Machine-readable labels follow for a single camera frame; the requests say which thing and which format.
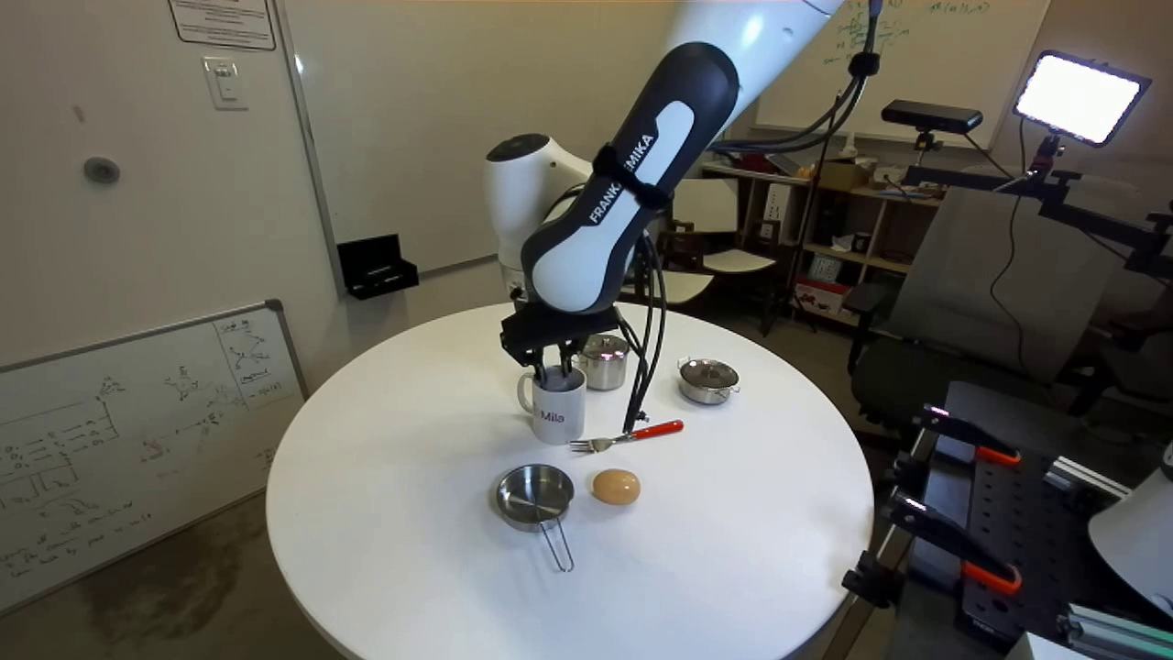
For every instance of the white lamp shade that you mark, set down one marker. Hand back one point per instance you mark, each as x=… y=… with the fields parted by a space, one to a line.
x=1141 y=538

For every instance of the green metal rail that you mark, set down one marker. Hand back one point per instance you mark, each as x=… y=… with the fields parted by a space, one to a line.
x=1121 y=637

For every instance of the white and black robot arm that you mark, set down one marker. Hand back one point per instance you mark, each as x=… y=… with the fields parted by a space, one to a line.
x=635 y=169

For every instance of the silver spoon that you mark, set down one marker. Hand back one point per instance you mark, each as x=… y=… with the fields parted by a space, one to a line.
x=647 y=430

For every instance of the small whiteboard with drawings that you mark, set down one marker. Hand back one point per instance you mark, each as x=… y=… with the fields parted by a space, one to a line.
x=133 y=440

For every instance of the white ceramic mug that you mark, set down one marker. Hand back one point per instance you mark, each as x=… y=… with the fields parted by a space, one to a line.
x=554 y=417

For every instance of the white wall switch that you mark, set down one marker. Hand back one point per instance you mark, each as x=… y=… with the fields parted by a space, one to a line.
x=226 y=82

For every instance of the grey panel board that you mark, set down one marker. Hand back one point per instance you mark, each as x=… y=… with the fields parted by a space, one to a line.
x=1001 y=279

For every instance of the black bar camera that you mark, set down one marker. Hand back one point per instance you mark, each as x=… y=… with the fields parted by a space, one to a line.
x=933 y=116

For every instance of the wooden shelf unit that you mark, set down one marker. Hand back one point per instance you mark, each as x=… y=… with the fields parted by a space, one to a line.
x=873 y=238

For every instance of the large wall whiteboard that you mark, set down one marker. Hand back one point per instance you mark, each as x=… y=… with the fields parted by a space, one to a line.
x=415 y=122

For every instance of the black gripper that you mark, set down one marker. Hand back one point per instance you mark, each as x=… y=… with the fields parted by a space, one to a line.
x=552 y=331

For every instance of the paper wall sign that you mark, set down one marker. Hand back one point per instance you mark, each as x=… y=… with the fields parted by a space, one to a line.
x=222 y=19

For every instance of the bright LED light panel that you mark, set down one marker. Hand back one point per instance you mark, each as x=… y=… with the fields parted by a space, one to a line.
x=1082 y=95

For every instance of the steel cup with lid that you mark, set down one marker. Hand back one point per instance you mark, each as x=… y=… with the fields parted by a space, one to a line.
x=607 y=368

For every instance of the brown bread roll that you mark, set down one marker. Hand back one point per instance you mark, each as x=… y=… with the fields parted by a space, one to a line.
x=618 y=489

